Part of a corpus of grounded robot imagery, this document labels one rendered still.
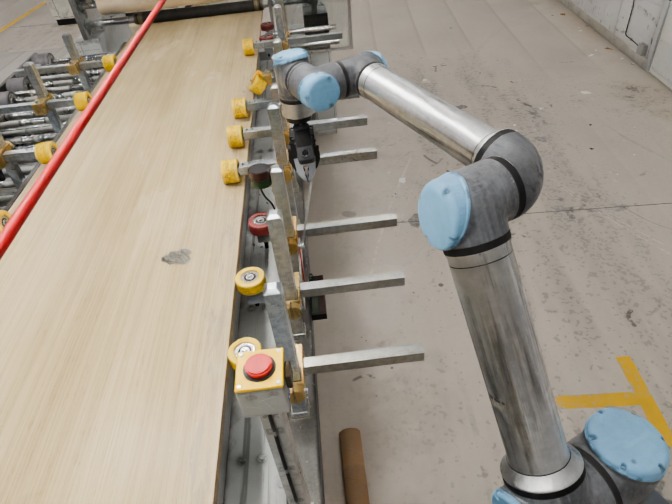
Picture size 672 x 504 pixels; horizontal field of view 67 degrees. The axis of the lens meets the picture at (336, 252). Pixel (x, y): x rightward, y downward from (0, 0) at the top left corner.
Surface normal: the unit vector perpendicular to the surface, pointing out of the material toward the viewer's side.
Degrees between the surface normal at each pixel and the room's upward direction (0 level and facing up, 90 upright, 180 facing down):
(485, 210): 61
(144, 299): 0
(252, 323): 0
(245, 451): 0
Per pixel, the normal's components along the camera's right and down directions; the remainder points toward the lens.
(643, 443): -0.01, -0.79
